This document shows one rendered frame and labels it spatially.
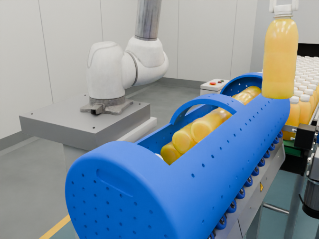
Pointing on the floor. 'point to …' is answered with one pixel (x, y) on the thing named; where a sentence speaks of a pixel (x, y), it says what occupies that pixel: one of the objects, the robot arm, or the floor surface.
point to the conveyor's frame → (288, 163)
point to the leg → (252, 233)
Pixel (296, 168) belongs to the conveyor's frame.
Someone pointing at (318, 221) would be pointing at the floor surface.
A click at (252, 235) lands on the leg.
